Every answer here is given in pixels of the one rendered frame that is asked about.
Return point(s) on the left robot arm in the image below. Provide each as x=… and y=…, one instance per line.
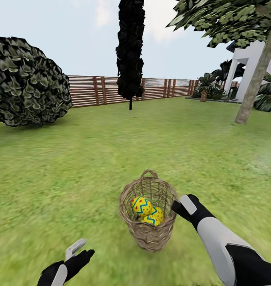
x=60, y=272

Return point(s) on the wicker basket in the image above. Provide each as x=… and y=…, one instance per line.
x=148, y=236

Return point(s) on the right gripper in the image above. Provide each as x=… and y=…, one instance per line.
x=176, y=208

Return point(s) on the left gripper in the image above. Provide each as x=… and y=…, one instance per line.
x=81, y=260

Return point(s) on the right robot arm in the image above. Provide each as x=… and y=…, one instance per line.
x=236, y=262

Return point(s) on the easter egg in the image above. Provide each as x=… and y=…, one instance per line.
x=158, y=212
x=152, y=219
x=141, y=206

